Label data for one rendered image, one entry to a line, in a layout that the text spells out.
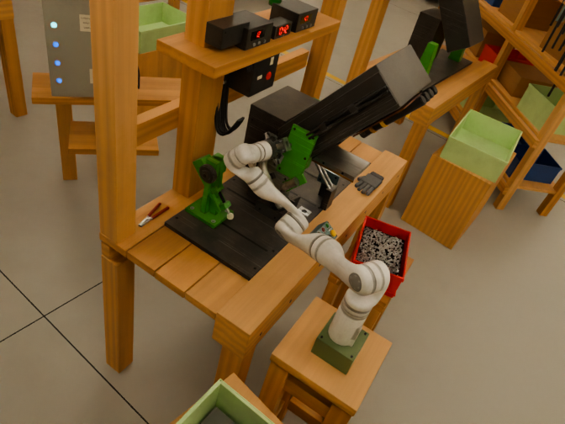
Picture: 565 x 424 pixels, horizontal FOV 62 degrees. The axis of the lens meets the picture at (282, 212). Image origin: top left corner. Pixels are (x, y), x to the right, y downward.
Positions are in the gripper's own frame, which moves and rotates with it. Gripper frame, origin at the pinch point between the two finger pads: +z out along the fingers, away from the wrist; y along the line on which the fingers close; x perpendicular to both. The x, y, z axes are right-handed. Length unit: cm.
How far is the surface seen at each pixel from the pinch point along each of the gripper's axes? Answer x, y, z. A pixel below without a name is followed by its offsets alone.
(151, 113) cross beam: 27, 26, -34
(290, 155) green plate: -0.6, -4.5, 3.9
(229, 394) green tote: 1, -62, -73
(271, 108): 5.1, 16.7, 12.7
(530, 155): -70, -64, 257
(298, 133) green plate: -7.1, 2.5, 3.9
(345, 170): -15.6, -18.0, 17.5
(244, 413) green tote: -1, -69, -73
